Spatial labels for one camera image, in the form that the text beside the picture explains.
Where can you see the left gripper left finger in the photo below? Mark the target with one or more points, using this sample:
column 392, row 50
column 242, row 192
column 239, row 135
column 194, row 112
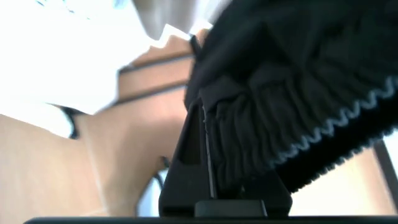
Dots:
column 186, row 180

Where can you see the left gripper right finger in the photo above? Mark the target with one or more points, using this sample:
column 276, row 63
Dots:
column 270, row 193

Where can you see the black garment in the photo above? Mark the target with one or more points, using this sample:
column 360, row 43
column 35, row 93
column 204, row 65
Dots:
column 280, row 93

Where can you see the white printed t-shirt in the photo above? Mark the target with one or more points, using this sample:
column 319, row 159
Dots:
column 62, row 62

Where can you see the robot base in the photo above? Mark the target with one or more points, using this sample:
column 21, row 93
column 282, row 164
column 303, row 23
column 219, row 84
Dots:
column 149, row 196

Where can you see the black clothes rack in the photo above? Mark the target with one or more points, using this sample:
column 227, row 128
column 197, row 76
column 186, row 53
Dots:
column 155, row 60

